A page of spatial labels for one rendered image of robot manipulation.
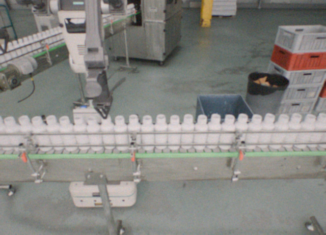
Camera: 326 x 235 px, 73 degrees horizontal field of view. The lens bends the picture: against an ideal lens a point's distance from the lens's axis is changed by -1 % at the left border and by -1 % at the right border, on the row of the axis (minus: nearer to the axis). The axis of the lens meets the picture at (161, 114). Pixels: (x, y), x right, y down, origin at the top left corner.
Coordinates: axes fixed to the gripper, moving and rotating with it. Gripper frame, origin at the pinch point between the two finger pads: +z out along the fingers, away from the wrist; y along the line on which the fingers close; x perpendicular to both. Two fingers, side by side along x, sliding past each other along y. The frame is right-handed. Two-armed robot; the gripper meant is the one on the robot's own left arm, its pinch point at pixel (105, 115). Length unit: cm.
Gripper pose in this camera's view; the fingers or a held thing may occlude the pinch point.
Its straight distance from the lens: 96.8
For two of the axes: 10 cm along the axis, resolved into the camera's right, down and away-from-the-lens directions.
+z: 0.0, 8.4, 5.4
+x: -10.0, 0.1, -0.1
